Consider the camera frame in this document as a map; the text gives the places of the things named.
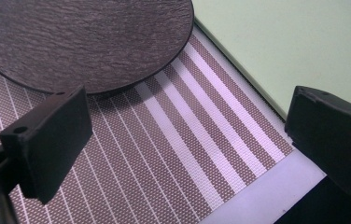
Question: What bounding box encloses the brown striped woven placemat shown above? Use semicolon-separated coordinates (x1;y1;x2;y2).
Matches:
0;25;295;224

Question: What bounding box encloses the dark slate round plate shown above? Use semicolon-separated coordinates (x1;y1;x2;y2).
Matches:
0;0;195;95

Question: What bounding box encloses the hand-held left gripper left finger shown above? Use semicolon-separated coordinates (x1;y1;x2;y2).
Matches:
0;85;94;205

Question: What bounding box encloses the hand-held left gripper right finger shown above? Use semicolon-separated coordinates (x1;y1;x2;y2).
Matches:
284;85;351;200

